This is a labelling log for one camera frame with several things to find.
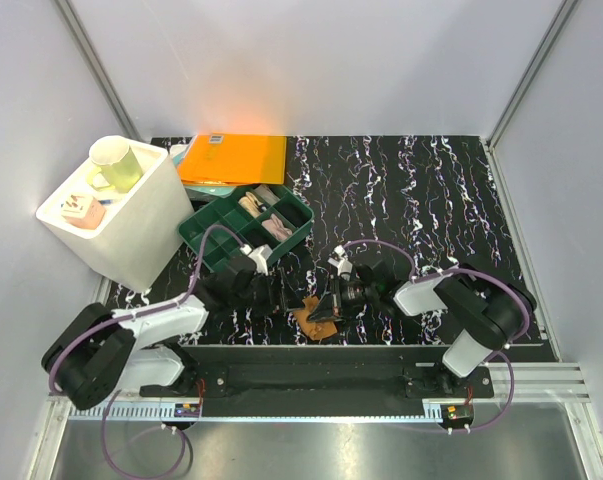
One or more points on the brown boxer briefs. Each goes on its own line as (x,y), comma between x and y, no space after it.
(315,331)

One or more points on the yellow green cup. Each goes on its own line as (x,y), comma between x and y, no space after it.
(115,165)

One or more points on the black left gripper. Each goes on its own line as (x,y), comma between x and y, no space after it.
(268,286)

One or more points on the beige rolled sock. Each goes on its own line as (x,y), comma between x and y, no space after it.
(253,205)

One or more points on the pink box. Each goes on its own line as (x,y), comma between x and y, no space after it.
(83,211)

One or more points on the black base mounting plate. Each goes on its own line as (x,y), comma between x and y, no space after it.
(402,356)

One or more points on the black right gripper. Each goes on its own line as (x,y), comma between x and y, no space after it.
(324,310)

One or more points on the orange and teal folders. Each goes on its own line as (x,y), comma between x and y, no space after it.
(212,166)

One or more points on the grey rolled sock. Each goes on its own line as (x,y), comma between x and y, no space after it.
(266,194)

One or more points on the pink rolled sock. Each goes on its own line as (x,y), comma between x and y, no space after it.
(277,229)

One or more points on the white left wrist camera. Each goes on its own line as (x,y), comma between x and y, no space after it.
(259,256)

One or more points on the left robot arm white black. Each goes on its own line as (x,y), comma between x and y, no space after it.
(103,351)

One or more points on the green divided organizer tray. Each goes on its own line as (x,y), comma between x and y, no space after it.
(216,224)

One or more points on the aluminium front rail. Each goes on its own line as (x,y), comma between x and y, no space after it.
(374,393)

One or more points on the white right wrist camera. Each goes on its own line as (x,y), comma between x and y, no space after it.
(340,261)

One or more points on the white storage bin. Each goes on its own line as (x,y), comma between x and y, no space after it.
(138,234)

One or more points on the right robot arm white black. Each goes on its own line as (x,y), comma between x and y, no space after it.
(491,309)

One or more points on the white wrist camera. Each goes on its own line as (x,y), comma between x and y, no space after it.
(259,256)
(340,261)

